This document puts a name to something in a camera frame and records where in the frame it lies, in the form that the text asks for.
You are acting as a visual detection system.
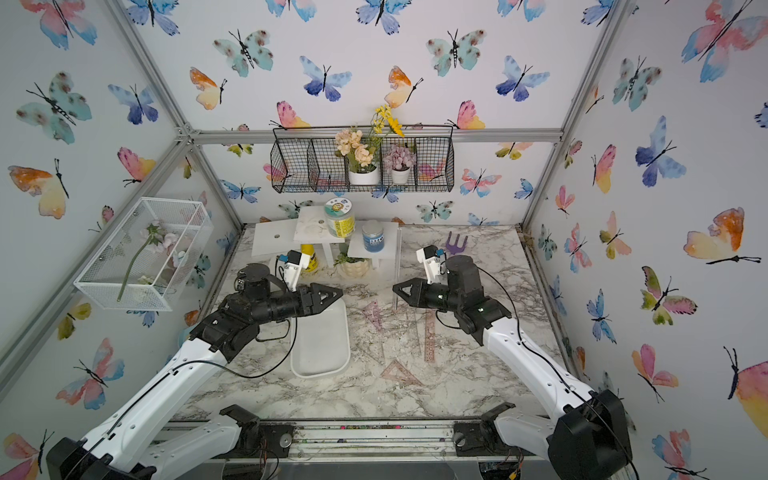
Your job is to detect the white stepped display stand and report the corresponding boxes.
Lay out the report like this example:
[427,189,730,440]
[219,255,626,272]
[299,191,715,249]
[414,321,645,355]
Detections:
[251,206,402,280]

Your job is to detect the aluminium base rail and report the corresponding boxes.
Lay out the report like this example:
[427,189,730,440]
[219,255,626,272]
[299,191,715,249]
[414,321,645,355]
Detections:
[143,418,625,464]

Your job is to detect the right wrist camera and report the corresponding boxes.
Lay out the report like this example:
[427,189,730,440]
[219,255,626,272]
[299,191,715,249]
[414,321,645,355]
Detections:
[416,245,445,285]

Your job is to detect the small plant in cream pot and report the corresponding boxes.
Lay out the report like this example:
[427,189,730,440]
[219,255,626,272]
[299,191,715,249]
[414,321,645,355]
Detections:
[334,245,371,279]

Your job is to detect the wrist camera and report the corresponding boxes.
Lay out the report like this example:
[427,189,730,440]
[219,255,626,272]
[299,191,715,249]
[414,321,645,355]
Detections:
[416,245,445,285]
[278,250,311,292]

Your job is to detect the pink straight ruler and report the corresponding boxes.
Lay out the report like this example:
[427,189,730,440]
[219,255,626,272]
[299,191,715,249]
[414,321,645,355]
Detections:
[424,311,436,364]

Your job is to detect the clear triangle ruler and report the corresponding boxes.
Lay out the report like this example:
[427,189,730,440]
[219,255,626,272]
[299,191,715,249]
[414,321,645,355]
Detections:
[381,337,409,363]

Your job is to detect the yellow bottle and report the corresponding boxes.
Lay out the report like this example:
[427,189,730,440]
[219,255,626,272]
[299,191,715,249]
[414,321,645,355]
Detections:
[301,244,318,273]

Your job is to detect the pink artificial flower stem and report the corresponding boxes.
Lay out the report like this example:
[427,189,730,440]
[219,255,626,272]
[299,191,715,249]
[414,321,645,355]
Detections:
[117,220,180,302]

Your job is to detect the purple garden fork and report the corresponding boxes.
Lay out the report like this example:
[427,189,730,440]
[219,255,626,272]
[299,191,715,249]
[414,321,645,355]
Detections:
[445,231,468,256]

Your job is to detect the green lid jar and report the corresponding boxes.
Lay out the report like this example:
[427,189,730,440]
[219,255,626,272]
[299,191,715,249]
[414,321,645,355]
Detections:
[324,197,355,239]

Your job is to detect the white storage box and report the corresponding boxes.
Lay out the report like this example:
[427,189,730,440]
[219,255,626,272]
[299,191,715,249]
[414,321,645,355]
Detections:
[290,299,351,379]

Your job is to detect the beige flowers white pot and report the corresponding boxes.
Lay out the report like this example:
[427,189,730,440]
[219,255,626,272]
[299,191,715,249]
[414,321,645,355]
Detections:
[334,129,382,186]

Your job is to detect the yellow artificial flowers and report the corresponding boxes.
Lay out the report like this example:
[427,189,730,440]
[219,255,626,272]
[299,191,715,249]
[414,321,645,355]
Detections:
[370,105,404,137]

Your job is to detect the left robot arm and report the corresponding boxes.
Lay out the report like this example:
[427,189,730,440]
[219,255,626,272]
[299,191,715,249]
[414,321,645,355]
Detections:
[46,263,343,479]

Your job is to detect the purple flowers white pot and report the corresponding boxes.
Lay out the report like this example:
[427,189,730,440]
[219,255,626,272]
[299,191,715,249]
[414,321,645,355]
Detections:
[384,145,416,185]

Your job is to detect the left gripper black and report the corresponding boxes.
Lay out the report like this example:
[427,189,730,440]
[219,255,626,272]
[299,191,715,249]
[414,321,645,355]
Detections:
[250,284,342,327]

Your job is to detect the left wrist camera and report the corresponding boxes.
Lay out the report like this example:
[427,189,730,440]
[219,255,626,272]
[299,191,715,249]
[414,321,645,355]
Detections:
[278,250,311,292]

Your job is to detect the pink small triangle ruler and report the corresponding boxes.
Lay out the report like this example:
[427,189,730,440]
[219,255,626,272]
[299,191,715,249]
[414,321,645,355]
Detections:
[380,359,423,387]

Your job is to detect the purple triangle ruler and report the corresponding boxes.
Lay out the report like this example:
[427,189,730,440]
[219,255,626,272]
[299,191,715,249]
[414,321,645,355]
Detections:
[362,300,383,333]

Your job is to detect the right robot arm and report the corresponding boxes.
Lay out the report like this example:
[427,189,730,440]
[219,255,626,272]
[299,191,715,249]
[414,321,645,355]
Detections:
[392,245,634,479]

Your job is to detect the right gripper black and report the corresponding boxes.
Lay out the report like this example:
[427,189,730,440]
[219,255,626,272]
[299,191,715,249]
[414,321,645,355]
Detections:
[393,278,465,317]

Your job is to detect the black wire wall basket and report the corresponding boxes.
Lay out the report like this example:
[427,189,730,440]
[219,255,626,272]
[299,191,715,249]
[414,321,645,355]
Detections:
[270,124,455,194]

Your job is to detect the blue can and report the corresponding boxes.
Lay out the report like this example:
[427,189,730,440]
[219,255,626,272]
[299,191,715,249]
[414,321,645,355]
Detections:
[362,220,385,253]

